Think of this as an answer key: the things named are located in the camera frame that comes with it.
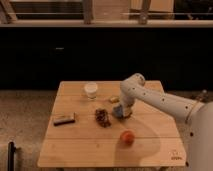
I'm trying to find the white cup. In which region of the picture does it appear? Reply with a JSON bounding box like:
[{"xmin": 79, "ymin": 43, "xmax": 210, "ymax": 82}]
[{"xmin": 84, "ymin": 82, "xmax": 98, "ymax": 99}]

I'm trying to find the black post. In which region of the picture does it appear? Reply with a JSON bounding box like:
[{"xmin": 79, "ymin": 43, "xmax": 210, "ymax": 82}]
[{"xmin": 7, "ymin": 141, "xmax": 16, "ymax": 171}]

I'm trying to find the yellow banana piece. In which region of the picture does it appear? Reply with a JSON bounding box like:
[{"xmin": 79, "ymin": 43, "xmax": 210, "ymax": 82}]
[{"xmin": 109, "ymin": 96, "xmax": 119, "ymax": 103}]

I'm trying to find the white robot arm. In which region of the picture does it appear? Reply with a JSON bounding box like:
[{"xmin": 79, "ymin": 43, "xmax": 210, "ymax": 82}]
[{"xmin": 120, "ymin": 73, "xmax": 213, "ymax": 171}]

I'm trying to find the blue sponge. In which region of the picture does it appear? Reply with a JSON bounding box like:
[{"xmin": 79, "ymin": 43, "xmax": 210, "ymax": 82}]
[{"xmin": 113, "ymin": 105, "xmax": 123, "ymax": 118}]

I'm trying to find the dark crumb pile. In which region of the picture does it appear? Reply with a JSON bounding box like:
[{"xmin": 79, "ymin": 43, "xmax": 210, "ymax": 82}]
[{"xmin": 95, "ymin": 108, "xmax": 111, "ymax": 128}]

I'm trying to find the orange fruit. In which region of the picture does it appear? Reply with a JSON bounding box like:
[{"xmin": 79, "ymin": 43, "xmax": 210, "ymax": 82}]
[{"xmin": 120, "ymin": 130, "xmax": 135, "ymax": 145}]

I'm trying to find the dark cabinet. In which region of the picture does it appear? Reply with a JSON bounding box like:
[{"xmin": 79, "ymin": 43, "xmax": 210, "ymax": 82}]
[{"xmin": 0, "ymin": 27, "xmax": 213, "ymax": 90}]

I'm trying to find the wooden table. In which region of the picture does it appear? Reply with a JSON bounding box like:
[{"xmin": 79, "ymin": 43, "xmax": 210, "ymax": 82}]
[{"xmin": 38, "ymin": 81, "xmax": 186, "ymax": 168}]

